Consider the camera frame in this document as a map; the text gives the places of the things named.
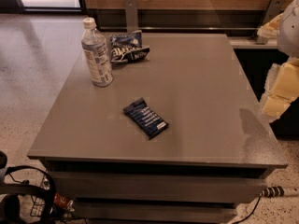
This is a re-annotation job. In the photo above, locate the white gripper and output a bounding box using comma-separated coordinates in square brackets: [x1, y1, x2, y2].
[257, 0, 299, 122]

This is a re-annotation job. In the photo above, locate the blue rxbar blueberry bar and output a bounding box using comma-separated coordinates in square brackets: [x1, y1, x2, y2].
[122, 98, 169, 139]

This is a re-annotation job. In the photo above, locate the blue chip bag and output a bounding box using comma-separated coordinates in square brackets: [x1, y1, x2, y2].
[110, 30, 150, 64]

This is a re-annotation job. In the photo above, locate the grey drawer cabinet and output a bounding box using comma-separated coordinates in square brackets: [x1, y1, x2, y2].
[28, 34, 287, 224]

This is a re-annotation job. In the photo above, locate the clear plastic water bottle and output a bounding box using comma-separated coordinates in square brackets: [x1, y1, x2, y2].
[81, 17, 113, 87]

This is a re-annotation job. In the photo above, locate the right grey metal bracket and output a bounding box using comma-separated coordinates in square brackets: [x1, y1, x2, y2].
[254, 0, 286, 45]

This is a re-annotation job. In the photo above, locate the grey metal bracket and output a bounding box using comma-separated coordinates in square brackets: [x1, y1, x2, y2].
[254, 0, 286, 45]
[124, 0, 138, 32]

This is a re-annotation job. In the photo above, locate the striped cable connector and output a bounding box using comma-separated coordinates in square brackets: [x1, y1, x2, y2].
[262, 186, 299, 198]

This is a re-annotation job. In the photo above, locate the left grey metal bracket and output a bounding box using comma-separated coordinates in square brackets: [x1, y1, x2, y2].
[124, 0, 138, 32]

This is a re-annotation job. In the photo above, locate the wire basket with can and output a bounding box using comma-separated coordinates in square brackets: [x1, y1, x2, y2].
[30, 174, 75, 224]

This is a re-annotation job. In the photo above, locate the black cable bundle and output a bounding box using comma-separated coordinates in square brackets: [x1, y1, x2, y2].
[0, 150, 57, 224]

